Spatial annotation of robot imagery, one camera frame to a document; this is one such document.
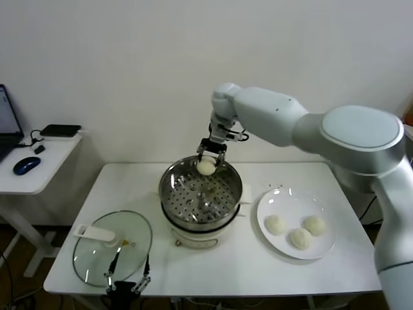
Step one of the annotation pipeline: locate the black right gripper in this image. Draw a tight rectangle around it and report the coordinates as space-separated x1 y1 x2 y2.
196 138 227 169

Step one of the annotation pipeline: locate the thin black usb cable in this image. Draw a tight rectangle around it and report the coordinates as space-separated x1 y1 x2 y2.
15 129 46 150

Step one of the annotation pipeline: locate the white steamed baozi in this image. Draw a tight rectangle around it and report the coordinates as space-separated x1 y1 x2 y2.
303 215 327 236
264 214 288 236
196 156 216 177
288 227 314 250

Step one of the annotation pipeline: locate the blue black computer mouse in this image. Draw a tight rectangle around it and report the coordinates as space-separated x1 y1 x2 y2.
12 156 42 177

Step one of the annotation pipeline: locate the white side desk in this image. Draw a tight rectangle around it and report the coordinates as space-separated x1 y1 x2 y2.
0 130 90 278

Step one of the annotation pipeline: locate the black flat hard drive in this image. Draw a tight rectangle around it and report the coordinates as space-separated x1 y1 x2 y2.
40 125 82 139

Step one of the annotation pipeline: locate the glass lid with white handle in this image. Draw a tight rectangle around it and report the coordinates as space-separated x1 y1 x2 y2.
72 210 153 287

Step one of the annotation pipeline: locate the black power cable with adapter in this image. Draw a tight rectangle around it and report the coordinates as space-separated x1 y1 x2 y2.
359 195 378 224

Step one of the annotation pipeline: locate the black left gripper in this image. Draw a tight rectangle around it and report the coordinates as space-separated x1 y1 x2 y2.
103 248 152 310

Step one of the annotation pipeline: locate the white round plate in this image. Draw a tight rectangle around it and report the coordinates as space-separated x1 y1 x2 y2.
256 188 336 260

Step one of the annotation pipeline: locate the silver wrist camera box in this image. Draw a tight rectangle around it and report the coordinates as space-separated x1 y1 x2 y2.
210 123 236 143

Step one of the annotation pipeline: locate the black laptop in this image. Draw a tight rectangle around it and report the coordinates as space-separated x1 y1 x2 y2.
0 83 26 164

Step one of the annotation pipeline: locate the perforated steel steamer basket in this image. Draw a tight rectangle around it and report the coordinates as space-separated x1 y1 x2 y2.
159 156 243 227

